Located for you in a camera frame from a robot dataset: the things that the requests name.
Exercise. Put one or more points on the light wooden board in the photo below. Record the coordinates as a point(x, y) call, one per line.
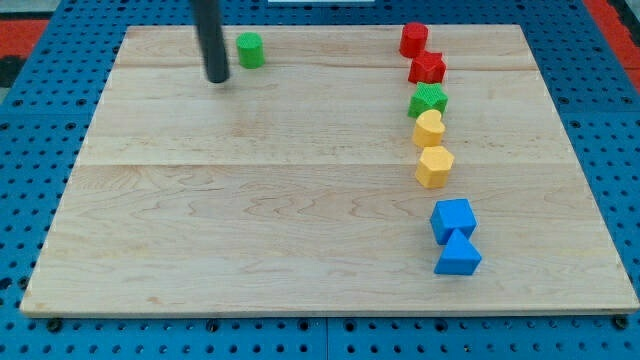
point(290, 189)

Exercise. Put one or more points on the blue triangular prism block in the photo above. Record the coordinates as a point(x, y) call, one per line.
point(459, 256)

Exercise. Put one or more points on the red cylinder block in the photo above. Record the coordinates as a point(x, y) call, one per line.
point(414, 36)

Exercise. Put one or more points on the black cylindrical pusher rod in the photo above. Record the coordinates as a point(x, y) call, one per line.
point(209, 29)

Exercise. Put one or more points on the yellow hexagon block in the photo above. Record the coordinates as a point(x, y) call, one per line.
point(434, 166)

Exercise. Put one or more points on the red star block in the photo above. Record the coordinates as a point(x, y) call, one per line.
point(427, 67)

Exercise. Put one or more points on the green star block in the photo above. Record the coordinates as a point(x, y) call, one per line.
point(427, 96)

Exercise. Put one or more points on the green cylinder block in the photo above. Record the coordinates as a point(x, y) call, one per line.
point(250, 52)

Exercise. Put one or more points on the yellow heart block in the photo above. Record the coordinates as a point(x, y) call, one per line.
point(429, 129)

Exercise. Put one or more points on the blue cube block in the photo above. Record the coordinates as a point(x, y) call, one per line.
point(452, 214)

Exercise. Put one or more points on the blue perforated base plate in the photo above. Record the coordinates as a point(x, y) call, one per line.
point(45, 115)

